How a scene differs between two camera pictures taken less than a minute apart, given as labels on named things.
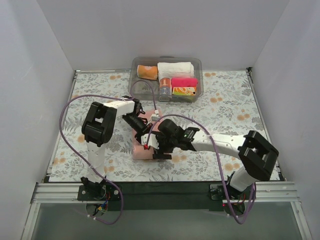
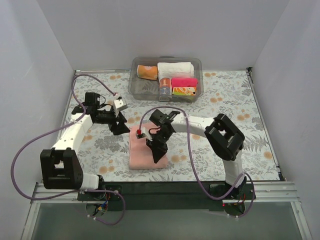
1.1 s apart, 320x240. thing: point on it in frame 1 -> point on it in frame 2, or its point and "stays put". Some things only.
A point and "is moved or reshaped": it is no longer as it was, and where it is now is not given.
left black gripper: [144, 127] -> [114, 122]
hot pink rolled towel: [184, 82] stays put
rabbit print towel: [165, 86] stays put
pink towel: [139, 152] is moved or reshaped
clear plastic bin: [166, 78] stays put
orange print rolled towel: [184, 91] stays put
